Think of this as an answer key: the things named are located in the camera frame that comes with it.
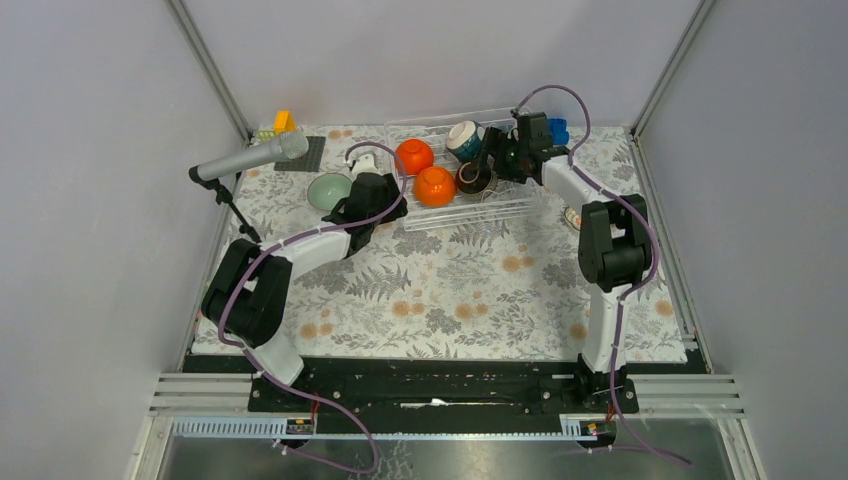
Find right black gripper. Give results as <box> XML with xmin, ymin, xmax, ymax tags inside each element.
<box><xmin>469</xmin><ymin>127</ymin><xmax>529</xmax><ymax>186</ymax></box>

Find pale green bowl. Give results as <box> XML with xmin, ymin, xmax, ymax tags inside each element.
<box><xmin>307</xmin><ymin>173</ymin><xmax>352</xmax><ymax>211</ymax></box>

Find black patterned bowl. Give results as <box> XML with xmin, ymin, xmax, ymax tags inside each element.
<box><xmin>454</xmin><ymin>162</ymin><xmax>494</xmax><ymax>196</ymax></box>

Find small white patterned bowl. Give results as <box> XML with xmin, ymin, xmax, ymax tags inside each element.
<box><xmin>563</xmin><ymin>206</ymin><xmax>581</xmax><ymax>231</ymax></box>

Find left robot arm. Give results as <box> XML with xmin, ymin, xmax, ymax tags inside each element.
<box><xmin>200</xmin><ymin>172</ymin><xmax>407</xmax><ymax>411</ymax></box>

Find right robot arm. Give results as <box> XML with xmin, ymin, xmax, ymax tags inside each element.
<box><xmin>467</xmin><ymin>113</ymin><xmax>658</xmax><ymax>414</ymax></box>

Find white and teal bowl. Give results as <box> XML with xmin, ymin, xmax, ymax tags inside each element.
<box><xmin>445</xmin><ymin>120</ymin><xmax>485</xmax><ymax>163</ymax></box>

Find orange bowl rear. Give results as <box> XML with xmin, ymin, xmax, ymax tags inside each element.
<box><xmin>395</xmin><ymin>138</ymin><xmax>435</xmax><ymax>176</ymax></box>

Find orange bowl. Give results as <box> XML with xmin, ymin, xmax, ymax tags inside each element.
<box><xmin>395</xmin><ymin>138</ymin><xmax>435</xmax><ymax>176</ymax></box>
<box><xmin>413</xmin><ymin>166</ymin><xmax>458</xmax><ymax>207</ymax></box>

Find orange bowl front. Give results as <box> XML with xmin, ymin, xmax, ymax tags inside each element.
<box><xmin>413</xmin><ymin>166</ymin><xmax>458</xmax><ymax>207</ymax></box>

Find blue toy block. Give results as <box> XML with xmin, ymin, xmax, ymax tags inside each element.
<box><xmin>547</xmin><ymin>118</ymin><xmax>570</xmax><ymax>146</ymax></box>

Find grey lego baseplate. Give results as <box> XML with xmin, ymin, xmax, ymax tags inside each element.
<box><xmin>273</xmin><ymin>135</ymin><xmax>327</xmax><ymax>174</ymax></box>

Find silver microphone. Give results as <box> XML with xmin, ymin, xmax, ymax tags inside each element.
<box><xmin>188</xmin><ymin>131</ymin><xmax>309</xmax><ymax>184</ymax></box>

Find yellow toy block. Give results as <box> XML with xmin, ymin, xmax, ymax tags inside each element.
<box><xmin>272</xmin><ymin>110</ymin><xmax>297</xmax><ymax>135</ymax></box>

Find light green toy block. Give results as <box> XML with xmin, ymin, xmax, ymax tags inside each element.
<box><xmin>256</xmin><ymin>129</ymin><xmax>275</xmax><ymax>143</ymax></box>

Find black microphone tripod stand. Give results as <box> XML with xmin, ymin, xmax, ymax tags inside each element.
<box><xmin>199</xmin><ymin>180</ymin><xmax>261</xmax><ymax>243</ymax></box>

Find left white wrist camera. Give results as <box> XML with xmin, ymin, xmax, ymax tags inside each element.
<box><xmin>348</xmin><ymin>151</ymin><xmax>380</xmax><ymax>180</ymax></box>

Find white wire dish rack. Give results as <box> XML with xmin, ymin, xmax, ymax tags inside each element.
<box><xmin>384</xmin><ymin>107</ymin><xmax>544</xmax><ymax>231</ymax></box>

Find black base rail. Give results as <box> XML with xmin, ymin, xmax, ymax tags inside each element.
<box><xmin>246</xmin><ymin>355</ymin><xmax>641</xmax><ymax>439</ymax></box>

